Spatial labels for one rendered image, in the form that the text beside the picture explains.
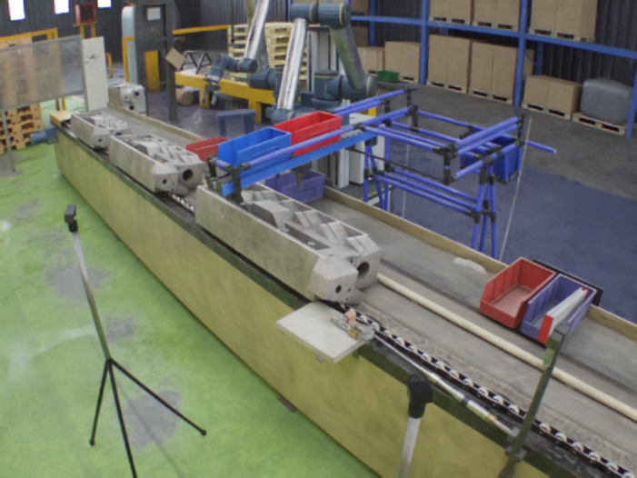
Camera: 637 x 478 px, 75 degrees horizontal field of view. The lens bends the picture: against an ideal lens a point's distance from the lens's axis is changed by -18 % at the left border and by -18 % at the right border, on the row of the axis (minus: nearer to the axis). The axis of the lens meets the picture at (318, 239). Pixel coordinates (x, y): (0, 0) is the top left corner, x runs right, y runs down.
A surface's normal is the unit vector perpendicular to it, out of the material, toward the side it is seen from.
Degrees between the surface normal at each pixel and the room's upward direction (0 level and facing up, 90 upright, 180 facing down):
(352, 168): 90
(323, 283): 71
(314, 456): 0
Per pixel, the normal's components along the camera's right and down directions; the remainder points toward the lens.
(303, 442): 0.00, -0.89
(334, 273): 0.50, -0.53
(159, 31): 0.65, 0.34
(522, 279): -0.76, 0.26
